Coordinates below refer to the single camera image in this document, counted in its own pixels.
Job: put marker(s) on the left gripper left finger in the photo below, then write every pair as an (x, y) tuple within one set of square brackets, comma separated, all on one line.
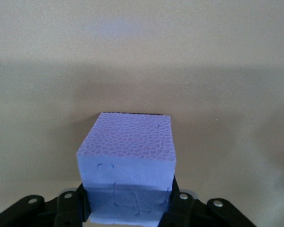
[(38, 212)]

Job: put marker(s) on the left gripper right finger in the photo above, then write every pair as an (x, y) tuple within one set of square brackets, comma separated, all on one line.
[(198, 215)]

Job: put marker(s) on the purple foam cube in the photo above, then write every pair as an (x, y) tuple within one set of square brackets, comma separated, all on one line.
[(125, 146)]

